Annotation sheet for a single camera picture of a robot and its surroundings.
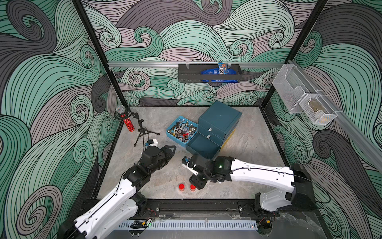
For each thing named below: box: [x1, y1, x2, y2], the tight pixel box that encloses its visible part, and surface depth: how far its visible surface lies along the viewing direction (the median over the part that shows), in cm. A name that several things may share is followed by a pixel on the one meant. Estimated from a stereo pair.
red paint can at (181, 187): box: [178, 183, 186, 192], surface depth 80 cm
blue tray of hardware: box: [166, 115, 199, 148], surface depth 107 cm
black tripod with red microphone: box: [113, 105, 160, 152], surface depth 87 cm
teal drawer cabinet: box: [185, 100, 242, 160], surface depth 89 cm
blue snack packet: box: [200, 62, 240, 83], surface depth 93 cm
